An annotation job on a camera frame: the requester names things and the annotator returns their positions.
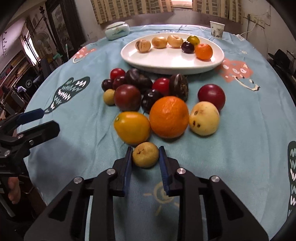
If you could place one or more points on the dark framed picture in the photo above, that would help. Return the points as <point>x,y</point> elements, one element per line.
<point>65,26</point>

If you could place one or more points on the standing electric fan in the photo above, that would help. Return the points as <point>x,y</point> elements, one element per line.
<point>41,42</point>

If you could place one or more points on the celadon lidded jar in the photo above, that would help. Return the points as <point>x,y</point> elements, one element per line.
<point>117,30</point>

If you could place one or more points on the yellow-green orange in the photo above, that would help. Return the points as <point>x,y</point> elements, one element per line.
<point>194,40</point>

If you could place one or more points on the brown round pear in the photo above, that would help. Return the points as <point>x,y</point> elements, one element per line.
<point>159,42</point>

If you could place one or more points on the right striped curtain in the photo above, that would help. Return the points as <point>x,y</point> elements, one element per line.
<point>228,9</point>

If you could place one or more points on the small orange tangerine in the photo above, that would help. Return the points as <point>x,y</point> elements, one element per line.
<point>203,51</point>

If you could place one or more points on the tan spotted pear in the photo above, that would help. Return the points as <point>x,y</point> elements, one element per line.
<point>175,41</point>

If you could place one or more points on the dark red plum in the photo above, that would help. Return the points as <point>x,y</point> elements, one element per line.
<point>121,80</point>
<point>127,98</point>

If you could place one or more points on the left hand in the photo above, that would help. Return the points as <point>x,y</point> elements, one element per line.
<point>15,192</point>

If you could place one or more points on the small yellow fruit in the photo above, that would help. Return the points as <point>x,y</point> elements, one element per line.
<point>108,97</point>

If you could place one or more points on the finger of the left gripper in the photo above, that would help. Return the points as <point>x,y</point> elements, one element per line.
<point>16,120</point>
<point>29,138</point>

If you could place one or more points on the large red plum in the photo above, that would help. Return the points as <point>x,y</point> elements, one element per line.
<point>214,94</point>

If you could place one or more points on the white oval plate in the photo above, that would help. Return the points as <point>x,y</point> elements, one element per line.
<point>169,61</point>

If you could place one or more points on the light blue patterned tablecloth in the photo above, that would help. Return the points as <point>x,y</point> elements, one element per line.
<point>253,150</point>

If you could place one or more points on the striped curtain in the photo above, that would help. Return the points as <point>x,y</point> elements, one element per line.
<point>228,9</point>
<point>110,10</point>

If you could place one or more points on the bright red plum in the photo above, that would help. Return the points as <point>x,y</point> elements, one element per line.
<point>162,85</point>

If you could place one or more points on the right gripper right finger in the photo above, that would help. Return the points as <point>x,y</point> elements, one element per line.
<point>178,181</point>

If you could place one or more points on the white paper cup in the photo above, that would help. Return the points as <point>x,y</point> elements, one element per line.
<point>217,29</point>

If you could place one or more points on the large orange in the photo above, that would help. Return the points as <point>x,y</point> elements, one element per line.
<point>169,117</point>

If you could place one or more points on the wall power strip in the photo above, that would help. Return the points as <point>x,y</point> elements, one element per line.
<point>257,19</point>

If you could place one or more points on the left striped curtain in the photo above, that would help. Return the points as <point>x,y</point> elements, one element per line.
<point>110,10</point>

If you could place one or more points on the small dark plum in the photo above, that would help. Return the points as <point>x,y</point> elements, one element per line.
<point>107,84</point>

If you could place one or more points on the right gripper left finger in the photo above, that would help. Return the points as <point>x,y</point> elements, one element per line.
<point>110,183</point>

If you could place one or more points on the dark red plum rear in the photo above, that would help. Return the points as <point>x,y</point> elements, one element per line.
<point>121,80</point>

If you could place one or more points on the small yellow-green fruit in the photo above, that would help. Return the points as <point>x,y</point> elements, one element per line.
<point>145,155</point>

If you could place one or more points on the striped brown fruit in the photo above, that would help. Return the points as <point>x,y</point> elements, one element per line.
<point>143,46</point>

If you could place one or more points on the dark purple plum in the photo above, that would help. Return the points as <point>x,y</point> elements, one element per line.
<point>139,80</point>

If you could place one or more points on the small red plum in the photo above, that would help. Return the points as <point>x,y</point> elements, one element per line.
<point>117,72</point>

